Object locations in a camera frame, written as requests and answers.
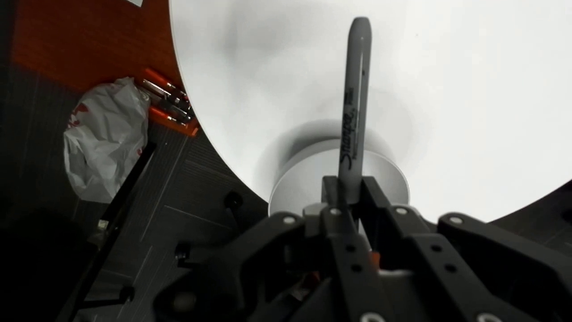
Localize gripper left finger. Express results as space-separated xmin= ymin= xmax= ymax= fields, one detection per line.
xmin=153 ymin=176 xmax=386 ymax=322

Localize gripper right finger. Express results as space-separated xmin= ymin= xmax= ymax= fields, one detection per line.
xmin=360 ymin=176 xmax=572 ymax=322

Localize grey marker pen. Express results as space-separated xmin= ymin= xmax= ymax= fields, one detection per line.
xmin=336 ymin=17 xmax=373 ymax=207

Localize white bowl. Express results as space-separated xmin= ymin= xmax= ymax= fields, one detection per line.
xmin=268 ymin=138 xmax=411 ymax=220

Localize black stand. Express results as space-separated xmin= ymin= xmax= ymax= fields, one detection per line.
xmin=56 ymin=140 xmax=158 ymax=322

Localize crumpled white plastic bag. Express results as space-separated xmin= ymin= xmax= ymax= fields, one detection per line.
xmin=63 ymin=76 xmax=151 ymax=204

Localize bundle of orange-handled tools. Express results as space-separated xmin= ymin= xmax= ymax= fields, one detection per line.
xmin=141 ymin=67 xmax=200 ymax=137

